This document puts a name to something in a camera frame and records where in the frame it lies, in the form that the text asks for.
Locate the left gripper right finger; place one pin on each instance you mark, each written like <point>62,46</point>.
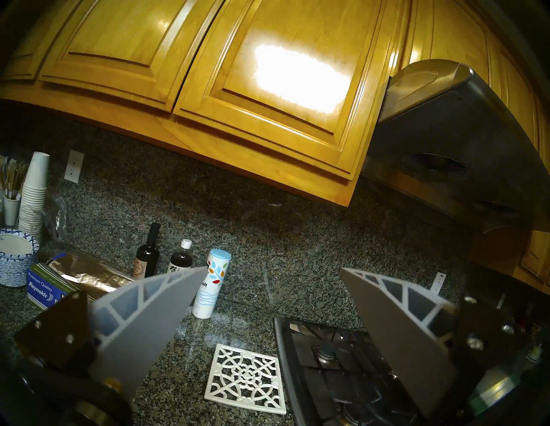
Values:
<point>399,339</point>

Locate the dark wine bottle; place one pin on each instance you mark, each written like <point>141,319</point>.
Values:
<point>147,257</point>

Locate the white paper cup stack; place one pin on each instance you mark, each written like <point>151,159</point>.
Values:
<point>33,193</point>

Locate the clear plastic bag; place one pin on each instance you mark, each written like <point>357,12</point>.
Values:
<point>56,219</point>

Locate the white wall outlet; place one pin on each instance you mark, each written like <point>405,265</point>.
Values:
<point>74,166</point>
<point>438,282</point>

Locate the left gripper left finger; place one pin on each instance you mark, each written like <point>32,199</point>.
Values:
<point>142,326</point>

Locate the white salt canister blue lid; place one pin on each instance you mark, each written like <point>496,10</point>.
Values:
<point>212,283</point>

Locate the bundle of wooden sticks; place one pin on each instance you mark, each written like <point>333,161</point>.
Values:
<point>13,178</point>

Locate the blue aluminium foil box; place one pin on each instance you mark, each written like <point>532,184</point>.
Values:
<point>47,283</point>

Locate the stainless range hood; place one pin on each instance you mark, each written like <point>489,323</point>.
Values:
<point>451,129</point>

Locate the white lattice trivet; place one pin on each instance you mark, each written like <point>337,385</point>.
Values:
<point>245,380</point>

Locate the stainless gas cooktop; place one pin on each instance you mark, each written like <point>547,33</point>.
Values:
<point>335,378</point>

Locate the soy sauce bottle white cap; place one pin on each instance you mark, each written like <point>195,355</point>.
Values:
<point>180,260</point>

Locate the blue patterned paper bowl stack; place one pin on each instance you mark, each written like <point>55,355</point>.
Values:
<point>15,257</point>

